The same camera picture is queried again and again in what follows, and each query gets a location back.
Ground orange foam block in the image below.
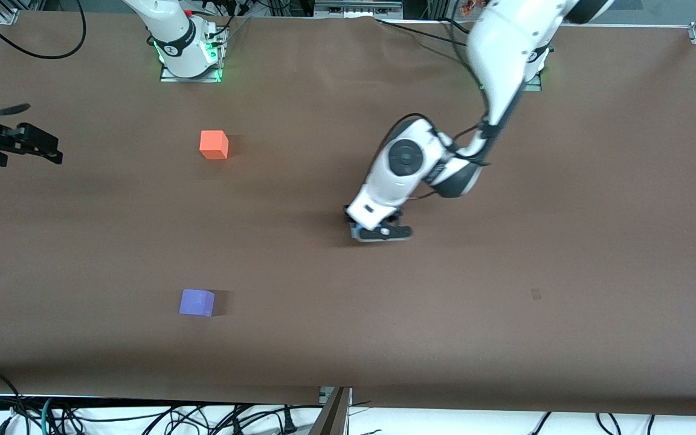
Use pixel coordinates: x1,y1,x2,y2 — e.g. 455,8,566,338
199,130,230,160

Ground purple foam block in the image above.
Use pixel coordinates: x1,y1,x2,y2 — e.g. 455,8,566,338
179,289,216,317

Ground brown paper table cover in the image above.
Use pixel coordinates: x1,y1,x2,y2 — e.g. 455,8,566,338
0,11,696,417

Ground long black right arm cable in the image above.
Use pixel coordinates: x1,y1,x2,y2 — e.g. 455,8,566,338
0,0,87,60

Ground long black arm cable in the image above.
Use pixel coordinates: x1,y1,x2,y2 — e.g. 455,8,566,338
0,0,87,60
387,112,494,167

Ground long black left arm cable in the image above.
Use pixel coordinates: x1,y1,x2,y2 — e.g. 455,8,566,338
387,112,494,167

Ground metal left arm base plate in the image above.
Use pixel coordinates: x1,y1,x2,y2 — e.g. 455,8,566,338
523,57,543,92

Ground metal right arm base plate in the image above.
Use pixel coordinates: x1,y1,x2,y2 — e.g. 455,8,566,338
159,24,228,83

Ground black cable with plug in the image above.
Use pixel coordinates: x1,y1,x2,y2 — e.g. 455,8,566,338
227,404,324,433

